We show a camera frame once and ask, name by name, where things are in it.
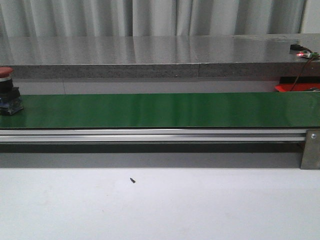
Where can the red push button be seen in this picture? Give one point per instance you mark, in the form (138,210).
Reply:
(10,97)

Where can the grey stone shelf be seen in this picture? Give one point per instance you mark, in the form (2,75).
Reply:
(107,57)

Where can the green conveyor belt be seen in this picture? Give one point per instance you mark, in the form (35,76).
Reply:
(168,110)

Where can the red plastic tray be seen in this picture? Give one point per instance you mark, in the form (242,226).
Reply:
(301,87)

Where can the black usb plug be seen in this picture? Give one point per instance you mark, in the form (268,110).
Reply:
(296,48)

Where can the small green circuit board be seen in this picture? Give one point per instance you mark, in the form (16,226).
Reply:
(308,55)

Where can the grey curtain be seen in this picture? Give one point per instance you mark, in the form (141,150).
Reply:
(122,18)

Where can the aluminium conveyor rail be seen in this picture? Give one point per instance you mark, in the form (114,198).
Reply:
(153,135)

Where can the steel conveyor bracket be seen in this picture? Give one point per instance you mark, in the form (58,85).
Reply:
(311,153)

